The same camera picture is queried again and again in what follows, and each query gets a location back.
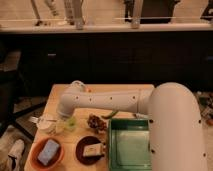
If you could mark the black office chair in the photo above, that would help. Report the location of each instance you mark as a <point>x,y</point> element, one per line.
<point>8,83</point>

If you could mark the green plastic tray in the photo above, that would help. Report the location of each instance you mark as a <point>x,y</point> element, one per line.
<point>128,145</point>

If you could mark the orange bowl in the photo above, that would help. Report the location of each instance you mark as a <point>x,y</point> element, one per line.
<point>37,165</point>

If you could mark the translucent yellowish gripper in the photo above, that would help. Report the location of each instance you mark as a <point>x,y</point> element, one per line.
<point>61,124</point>

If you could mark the white sneaker shoe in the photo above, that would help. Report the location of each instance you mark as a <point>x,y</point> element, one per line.
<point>15,155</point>

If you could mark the dark grape bunch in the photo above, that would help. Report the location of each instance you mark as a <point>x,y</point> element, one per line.
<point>96,123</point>

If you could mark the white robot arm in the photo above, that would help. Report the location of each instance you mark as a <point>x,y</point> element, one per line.
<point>174,120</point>

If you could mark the white small bowl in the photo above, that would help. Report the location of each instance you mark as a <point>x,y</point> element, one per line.
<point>46,123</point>

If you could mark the beige block on plate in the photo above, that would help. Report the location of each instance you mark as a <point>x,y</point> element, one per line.
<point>93,150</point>

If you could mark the silver fork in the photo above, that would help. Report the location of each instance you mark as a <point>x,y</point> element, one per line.
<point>34,119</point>

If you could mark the dark brown plate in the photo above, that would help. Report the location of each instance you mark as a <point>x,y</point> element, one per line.
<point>88,140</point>

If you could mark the green small cup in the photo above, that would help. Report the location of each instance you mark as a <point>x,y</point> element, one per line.
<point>70,123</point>

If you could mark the blue grey sponge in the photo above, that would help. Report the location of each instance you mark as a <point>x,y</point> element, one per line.
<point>48,152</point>

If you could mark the green chili pepper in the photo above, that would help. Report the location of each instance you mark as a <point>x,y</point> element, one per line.
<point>113,113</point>

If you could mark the grey folded cloth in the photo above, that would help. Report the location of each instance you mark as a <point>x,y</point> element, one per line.
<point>141,116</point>

